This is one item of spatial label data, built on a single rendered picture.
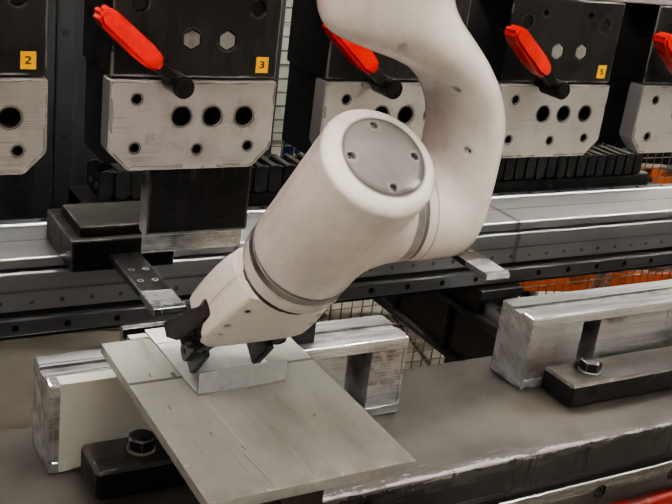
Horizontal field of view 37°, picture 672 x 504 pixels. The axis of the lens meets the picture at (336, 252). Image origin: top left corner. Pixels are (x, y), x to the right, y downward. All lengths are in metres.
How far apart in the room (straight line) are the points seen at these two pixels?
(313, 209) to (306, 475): 0.23
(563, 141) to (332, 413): 0.42
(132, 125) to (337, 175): 0.27
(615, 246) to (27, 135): 1.06
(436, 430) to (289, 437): 0.33
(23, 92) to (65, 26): 0.58
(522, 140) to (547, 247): 0.50
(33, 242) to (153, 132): 0.40
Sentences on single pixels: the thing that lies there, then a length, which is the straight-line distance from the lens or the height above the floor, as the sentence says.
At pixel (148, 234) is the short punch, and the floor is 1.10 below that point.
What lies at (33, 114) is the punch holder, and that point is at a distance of 0.83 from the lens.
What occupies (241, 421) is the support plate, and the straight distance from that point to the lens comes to 0.84.
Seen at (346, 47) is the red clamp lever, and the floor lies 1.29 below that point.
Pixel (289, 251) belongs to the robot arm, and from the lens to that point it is 0.70.
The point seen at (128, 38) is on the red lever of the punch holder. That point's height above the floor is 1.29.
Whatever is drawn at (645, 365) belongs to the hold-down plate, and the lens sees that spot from 1.32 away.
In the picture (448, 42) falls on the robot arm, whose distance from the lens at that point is 0.65.
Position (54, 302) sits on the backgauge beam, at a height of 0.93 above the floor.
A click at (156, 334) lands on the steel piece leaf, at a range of 0.97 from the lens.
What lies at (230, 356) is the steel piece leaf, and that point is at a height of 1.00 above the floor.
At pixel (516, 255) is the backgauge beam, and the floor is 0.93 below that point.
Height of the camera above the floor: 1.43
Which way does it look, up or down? 21 degrees down
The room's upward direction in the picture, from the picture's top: 7 degrees clockwise
